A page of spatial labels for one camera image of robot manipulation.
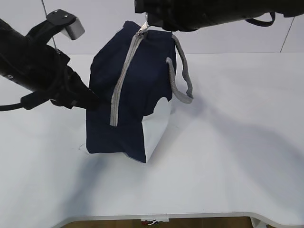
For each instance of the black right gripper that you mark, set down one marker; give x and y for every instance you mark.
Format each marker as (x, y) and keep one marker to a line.
(174, 15)

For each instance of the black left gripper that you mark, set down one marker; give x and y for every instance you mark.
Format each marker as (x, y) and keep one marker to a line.
(54, 80)

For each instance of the navy and white lunch bag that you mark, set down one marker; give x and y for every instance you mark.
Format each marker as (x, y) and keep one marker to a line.
(135, 76)

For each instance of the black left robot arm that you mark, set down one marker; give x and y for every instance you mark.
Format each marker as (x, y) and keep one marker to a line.
(13, 47)

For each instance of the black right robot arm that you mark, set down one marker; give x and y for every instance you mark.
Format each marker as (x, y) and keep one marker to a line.
(258, 12)

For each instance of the white tag under table edge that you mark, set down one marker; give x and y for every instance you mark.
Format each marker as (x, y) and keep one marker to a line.
(150, 220)

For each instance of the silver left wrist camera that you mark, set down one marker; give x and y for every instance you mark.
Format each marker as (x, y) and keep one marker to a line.
(66, 23)

